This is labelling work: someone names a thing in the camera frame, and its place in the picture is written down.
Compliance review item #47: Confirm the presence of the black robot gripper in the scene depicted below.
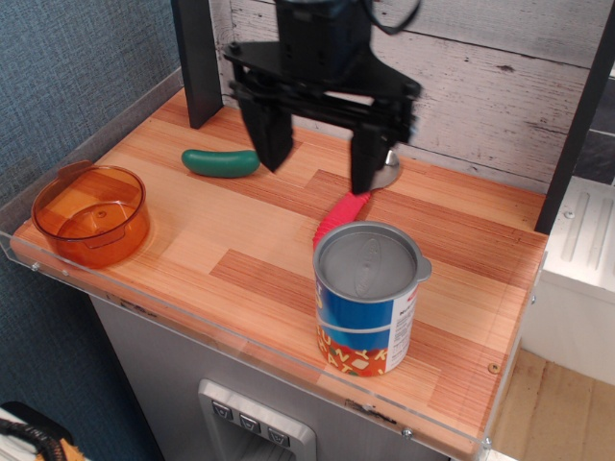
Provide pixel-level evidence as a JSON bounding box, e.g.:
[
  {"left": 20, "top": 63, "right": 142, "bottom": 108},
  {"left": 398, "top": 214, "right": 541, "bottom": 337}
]
[{"left": 224, "top": 13, "right": 421, "bottom": 195}]

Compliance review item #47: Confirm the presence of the pink handled metal spoon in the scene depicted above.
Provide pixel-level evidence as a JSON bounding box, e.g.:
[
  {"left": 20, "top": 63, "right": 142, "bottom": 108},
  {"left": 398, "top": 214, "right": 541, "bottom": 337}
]
[{"left": 312, "top": 150, "right": 401, "bottom": 249}]

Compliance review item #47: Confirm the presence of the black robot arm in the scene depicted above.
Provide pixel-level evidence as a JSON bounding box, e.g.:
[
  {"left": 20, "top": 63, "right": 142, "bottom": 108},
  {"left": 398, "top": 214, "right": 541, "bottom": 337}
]
[{"left": 224, "top": 1, "right": 422, "bottom": 194}]

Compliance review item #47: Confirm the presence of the orange transparent plastic bowl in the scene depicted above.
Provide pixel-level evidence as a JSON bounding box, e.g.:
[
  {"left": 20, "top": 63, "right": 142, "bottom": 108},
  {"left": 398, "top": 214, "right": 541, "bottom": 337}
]
[{"left": 32, "top": 160, "right": 150, "bottom": 268}]

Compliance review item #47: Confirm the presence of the green toy pickle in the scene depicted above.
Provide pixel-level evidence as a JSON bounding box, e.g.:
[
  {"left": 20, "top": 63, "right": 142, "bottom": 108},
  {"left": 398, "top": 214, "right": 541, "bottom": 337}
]
[{"left": 182, "top": 149, "right": 260, "bottom": 179}]

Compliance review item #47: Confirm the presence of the blue soup can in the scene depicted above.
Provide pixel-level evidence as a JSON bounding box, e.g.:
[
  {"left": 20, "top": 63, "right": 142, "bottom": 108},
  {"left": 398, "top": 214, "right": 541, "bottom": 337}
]
[{"left": 313, "top": 221, "right": 431, "bottom": 377}]

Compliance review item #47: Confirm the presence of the grey toy fridge cabinet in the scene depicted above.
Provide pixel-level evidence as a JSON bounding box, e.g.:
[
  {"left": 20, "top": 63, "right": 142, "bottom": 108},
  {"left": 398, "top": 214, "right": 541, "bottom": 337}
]
[{"left": 92, "top": 299, "right": 444, "bottom": 460}]

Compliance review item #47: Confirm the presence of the silver dispenser button panel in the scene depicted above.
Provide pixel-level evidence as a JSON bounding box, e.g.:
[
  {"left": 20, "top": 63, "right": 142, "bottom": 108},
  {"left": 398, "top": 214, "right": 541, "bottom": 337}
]
[{"left": 198, "top": 378, "right": 317, "bottom": 460}]

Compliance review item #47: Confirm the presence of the white toy sink unit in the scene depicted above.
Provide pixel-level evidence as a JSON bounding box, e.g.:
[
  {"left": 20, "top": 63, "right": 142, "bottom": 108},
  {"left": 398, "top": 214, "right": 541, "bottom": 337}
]
[{"left": 521, "top": 178, "right": 614, "bottom": 384}]

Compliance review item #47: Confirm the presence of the clear acrylic edge guard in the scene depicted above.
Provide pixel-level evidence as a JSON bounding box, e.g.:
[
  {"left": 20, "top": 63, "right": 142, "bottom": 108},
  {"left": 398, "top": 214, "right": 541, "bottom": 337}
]
[{"left": 12, "top": 93, "right": 546, "bottom": 460}]

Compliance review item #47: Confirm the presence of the orange cloth item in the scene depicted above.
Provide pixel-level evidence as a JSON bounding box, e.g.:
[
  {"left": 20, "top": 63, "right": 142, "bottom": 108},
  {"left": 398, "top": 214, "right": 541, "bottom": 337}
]
[{"left": 60, "top": 439, "right": 87, "bottom": 461}]

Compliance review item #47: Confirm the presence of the dark grey left post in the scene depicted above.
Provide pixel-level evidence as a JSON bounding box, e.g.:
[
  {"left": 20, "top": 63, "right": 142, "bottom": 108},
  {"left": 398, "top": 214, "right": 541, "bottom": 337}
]
[{"left": 171, "top": 0, "right": 223, "bottom": 129}]

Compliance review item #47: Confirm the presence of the dark grey post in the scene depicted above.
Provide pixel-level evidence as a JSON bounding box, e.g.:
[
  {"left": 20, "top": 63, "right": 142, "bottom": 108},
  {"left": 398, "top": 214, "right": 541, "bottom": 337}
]
[
  {"left": 534, "top": 5, "right": 614, "bottom": 234},
  {"left": 171, "top": 0, "right": 223, "bottom": 129}
]

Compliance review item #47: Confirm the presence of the dark grey right post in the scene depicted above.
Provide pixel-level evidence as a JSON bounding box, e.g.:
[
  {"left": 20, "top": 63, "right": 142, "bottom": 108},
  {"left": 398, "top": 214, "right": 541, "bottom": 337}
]
[{"left": 534, "top": 5, "right": 614, "bottom": 234}]

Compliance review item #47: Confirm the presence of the black braided cable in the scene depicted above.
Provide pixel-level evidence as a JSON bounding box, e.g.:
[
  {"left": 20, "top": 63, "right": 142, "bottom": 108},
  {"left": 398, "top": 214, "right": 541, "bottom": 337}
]
[{"left": 0, "top": 416, "right": 68, "bottom": 461}]

